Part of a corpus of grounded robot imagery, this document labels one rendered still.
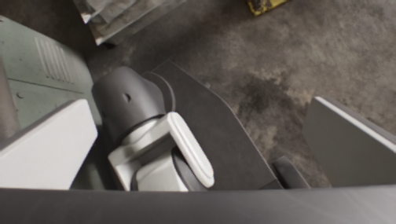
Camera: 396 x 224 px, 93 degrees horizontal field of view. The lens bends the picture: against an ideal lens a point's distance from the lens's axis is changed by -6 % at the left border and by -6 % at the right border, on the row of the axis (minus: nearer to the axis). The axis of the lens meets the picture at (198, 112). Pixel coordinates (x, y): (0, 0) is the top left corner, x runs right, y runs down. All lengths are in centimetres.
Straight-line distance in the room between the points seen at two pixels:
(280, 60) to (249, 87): 15
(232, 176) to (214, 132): 14
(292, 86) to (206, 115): 36
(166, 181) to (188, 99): 27
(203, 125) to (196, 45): 36
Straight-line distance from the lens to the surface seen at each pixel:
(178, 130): 47
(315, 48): 87
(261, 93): 78
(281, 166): 65
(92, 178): 76
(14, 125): 54
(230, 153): 61
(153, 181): 48
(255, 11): 87
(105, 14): 89
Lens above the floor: 77
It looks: 79 degrees down
